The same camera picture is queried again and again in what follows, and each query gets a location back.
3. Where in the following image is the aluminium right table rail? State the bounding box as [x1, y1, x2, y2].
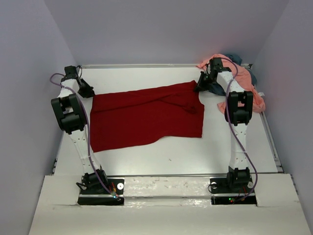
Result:
[260, 112, 284, 173]

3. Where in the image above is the pink t shirt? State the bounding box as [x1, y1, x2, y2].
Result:
[197, 54, 266, 113]

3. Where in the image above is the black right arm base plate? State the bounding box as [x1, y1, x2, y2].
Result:
[207, 177, 257, 206]

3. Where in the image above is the aluminium front table rail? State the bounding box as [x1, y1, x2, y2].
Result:
[108, 173, 227, 177]

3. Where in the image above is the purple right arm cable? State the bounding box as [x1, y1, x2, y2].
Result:
[207, 58, 259, 200]

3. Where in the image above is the red t shirt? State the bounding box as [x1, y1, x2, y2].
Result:
[90, 81, 204, 152]

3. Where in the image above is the aluminium table rail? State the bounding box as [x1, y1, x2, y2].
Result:
[78, 63, 254, 69]
[108, 173, 227, 177]
[260, 112, 284, 173]

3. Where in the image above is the teal blue t shirt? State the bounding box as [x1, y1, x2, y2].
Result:
[207, 54, 258, 98]

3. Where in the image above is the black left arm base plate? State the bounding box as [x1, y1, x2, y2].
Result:
[76, 177, 125, 206]

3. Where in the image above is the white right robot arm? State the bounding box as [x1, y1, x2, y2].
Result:
[194, 57, 253, 194]

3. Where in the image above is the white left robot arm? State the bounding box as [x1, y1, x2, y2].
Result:
[49, 66, 111, 194]

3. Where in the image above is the aluminium back table rail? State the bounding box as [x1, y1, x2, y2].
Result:
[78, 63, 254, 69]

